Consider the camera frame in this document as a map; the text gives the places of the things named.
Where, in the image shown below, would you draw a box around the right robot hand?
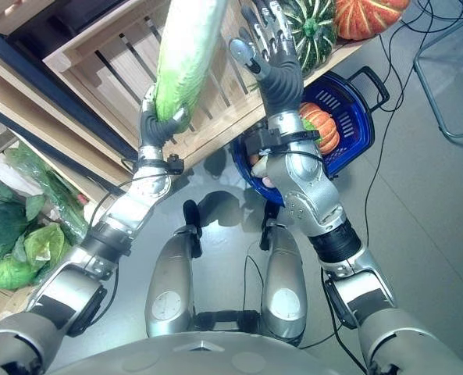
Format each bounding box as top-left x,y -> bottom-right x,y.
230,0 -> 305,116

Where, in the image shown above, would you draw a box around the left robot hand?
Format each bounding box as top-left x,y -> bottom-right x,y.
138,84 -> 191,149

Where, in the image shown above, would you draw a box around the long green napa cabbage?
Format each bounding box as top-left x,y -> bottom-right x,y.
153,0 -> 231,134

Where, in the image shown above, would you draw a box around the blue plastic shopping basket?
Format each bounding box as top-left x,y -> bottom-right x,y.
231,66 -> 391,207

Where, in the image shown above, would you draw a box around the pale vegetable in basket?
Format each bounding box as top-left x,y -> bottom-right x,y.
249,152 -> 275,188

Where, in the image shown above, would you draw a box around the green striped squash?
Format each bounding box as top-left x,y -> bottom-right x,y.
277,0 -> 338,77

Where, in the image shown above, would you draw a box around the wooden slatted crate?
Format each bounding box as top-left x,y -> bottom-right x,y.
42,0 -> 273,146

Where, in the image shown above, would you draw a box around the small orange pumpkin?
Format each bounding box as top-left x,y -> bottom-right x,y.
298,102 -> 340,155

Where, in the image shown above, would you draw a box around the large orange pumpkin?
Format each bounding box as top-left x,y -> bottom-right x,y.
333,0 -> 411,41

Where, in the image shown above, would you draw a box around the bagged leafy greens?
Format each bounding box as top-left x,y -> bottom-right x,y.
4,146 -> 90,243

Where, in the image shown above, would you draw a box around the light green leafy cabbage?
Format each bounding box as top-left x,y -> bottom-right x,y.
12,222 -> 74,274

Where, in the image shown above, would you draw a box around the silver robot left leg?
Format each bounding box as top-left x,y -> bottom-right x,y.
145,200 -> 203,339

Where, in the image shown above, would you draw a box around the silver robot leg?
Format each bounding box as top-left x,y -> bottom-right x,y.
145,200 -> 203,339
258,206 -> 308,348

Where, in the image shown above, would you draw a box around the dark leafy green vegetable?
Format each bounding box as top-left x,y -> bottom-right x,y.
0,181 -> 47,251

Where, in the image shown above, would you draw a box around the silver robot right leg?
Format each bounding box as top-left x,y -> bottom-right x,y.
258,206 -> 308,348

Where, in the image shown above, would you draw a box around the round green cabbage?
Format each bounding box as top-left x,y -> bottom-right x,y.
0,255 -> 37,291

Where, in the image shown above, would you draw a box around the silver robot torso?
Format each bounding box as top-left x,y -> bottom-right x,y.
43,330 -> 369,375

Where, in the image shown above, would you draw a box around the black floor cable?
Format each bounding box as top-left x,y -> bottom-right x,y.
361,0 -> 463,243

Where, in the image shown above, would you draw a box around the grey metal frame stand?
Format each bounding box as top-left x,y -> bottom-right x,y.
413,37 -> 463,140

